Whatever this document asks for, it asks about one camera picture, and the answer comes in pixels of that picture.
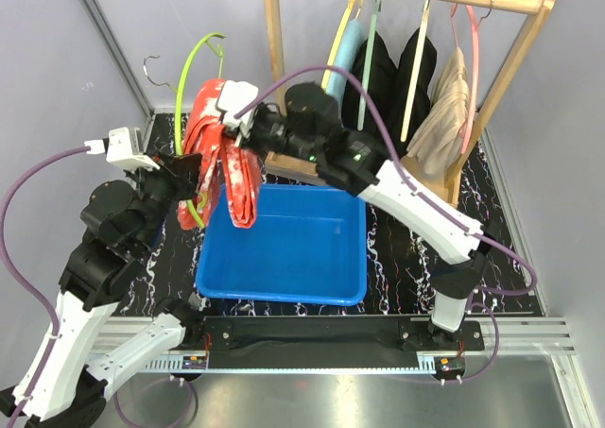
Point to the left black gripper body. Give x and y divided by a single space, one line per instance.
161 188

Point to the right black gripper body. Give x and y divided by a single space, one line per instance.
270 132

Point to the red white patterned trousers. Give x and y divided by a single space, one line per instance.
225 168

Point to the green plastic hanger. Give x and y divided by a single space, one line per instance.
179 91

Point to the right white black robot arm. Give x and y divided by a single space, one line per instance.
355 162

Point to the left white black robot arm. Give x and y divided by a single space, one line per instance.
123 222

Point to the light blue trousers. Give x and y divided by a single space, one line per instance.
353 36

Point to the yellow plastic hanger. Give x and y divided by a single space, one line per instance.
352 12

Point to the black trousers left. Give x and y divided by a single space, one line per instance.
382 76

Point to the black trousers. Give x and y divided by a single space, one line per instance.
421 104
382 76

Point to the mint green hanger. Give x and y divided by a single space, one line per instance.
367 68

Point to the black trousers right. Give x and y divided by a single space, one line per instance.
421 104

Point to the beige trousers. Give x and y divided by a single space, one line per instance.
438 140

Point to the pink plastic hanger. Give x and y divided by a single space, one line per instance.
472 69

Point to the cream plastic hanger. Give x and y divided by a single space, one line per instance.
415 71

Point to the blue plastic bin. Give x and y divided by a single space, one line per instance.
308 245

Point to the wooden clothes rack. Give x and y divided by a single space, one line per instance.
537 12

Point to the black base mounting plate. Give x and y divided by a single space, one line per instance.
315 345

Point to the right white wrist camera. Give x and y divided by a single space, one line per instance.
234 97

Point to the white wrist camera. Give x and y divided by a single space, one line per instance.
234 97
123 148

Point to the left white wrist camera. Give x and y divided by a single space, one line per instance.
123 148

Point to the aluminium rail frame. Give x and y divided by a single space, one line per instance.
527 376

